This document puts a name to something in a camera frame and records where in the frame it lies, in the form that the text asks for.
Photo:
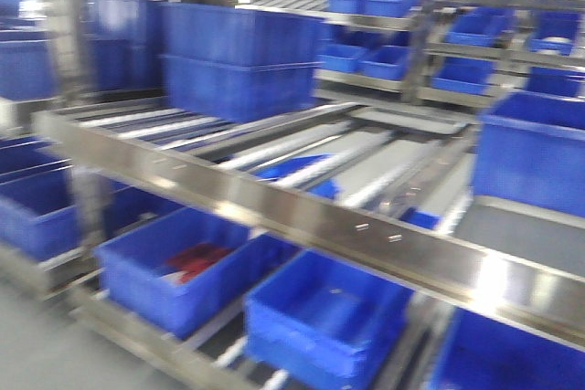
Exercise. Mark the steel shelving rack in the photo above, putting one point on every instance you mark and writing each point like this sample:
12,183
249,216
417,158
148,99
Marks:
319,192

